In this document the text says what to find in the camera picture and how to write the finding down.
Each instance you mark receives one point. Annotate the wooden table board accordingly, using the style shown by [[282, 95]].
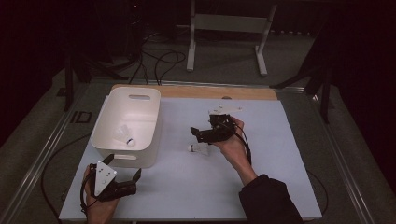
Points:
[[180, 92]]

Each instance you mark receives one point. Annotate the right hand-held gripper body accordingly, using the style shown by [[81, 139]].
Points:
[[221, 129]]

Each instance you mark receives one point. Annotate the white plastic bin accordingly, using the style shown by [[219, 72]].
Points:
[[137, 109]]

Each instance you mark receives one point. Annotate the white metal stand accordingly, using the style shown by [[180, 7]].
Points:
[[229, 23]]

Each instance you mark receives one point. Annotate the person's right hand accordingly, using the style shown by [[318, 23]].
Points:
[[235, 149]]

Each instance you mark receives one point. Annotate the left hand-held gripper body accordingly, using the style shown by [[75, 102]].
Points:
[[104, 177]]

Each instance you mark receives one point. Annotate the white table mat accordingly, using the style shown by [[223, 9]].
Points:
[[174, 186]]

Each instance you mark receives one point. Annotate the white feather shuttlecock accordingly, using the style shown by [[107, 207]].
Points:
[[201, 150], [123, 133]]

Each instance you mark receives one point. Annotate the person's left hand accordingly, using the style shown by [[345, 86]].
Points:
[[99, 210]]

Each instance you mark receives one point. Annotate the black stand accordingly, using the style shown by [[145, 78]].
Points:
[[325, 93], [69, 81]]

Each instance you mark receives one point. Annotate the metal floor rail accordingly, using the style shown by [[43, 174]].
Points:
[[40, 158], [342, 161]]

